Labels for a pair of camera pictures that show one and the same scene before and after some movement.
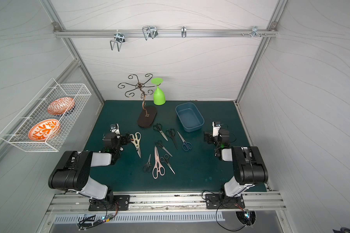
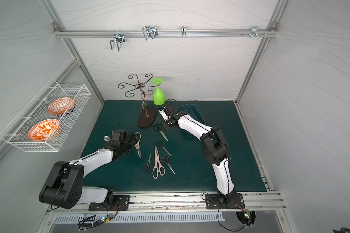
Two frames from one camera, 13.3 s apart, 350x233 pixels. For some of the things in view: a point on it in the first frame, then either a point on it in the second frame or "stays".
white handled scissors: x=158 y=168 stays
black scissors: x=165 y=159 stays
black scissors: x=158 y=127 stays
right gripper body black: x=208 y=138 -> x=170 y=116
